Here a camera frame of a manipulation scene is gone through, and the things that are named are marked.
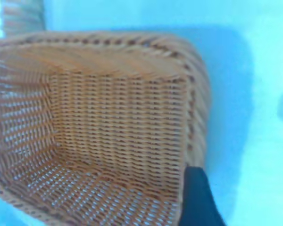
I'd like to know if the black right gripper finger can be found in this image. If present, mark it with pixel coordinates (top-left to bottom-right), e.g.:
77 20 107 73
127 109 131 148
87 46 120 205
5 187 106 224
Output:
179 166 227 226

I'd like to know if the orange woven wicker basket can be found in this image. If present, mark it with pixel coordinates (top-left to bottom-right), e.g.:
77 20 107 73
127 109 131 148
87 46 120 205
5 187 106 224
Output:
0 32 213 226

